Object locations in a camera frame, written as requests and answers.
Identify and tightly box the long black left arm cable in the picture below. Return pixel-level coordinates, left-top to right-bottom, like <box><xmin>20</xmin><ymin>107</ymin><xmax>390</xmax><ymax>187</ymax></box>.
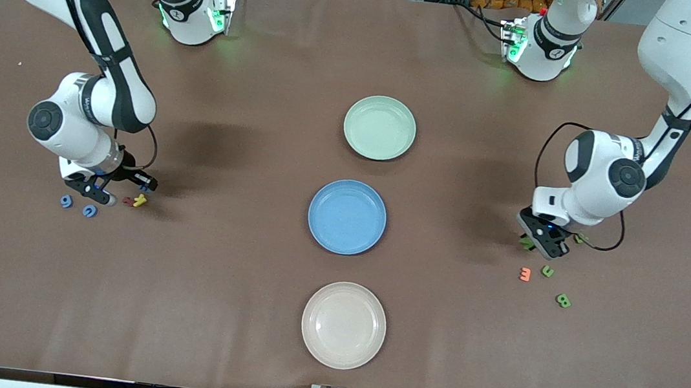
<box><xmin>531</xmin><ymin>118</ymin><xmax>591</xmax><ymax>199</ymax></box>

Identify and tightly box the pale pink plate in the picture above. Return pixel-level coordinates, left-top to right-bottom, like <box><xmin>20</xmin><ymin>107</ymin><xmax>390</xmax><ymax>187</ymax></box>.
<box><xmin>297</xmin><ymin>277</ymin><xmax>392</xmax><ymax>374</ymax></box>

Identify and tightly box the short black left arm cable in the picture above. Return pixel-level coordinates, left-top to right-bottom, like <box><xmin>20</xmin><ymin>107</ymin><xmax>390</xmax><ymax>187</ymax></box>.
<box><xmin>573</xmin><ymin>206</ymin><xmax>628</xmax><ymax>254</ymax></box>

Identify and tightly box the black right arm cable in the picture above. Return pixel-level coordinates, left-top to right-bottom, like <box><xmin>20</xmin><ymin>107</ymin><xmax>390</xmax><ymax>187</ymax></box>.
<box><xmin>120</xmin><ymin>122</ymin><xmax>162</xmax><ymax>176</ymax></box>

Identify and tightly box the blue plate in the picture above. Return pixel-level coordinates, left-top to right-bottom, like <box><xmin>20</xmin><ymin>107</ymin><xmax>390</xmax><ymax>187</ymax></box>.
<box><xmin>304</xmin><ymin>175</ymin><xmax>391</xmax><ymax>260</ymax></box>

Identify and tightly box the brown table cover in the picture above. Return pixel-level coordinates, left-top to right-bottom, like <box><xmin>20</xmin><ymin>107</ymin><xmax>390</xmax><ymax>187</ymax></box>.
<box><xmin>0</xmin><ymin>0</ymin><xmax>691</xmax><ymax>388</ymax></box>

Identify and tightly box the light green plate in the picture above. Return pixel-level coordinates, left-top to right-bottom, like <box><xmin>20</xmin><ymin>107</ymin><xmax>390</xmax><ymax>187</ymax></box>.
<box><xmin>340</xmin><ymin>92</ymin><xmax>420</xmax><ymax>164</ymax></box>

